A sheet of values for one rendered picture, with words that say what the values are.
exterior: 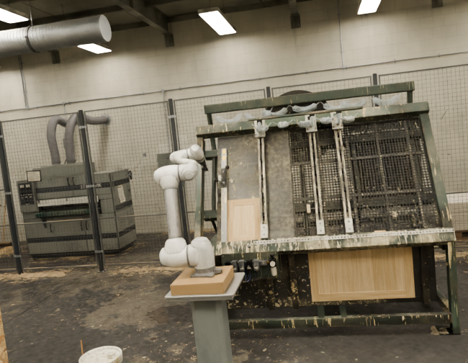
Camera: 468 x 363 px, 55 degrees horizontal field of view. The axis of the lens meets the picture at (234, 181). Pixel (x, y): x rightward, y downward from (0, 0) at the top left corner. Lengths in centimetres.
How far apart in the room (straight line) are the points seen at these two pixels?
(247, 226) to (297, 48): 546
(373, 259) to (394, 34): 564
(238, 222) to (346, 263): 103
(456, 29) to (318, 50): 242
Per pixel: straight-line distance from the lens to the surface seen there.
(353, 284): 432
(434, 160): 434
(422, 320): 428
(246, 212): 415
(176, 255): 336
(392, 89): 500
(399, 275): 434
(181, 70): 935
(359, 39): 905
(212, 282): 323
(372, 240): 399
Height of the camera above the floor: 181
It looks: 5 degrees down
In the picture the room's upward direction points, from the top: 6 degrees counter-clockwise
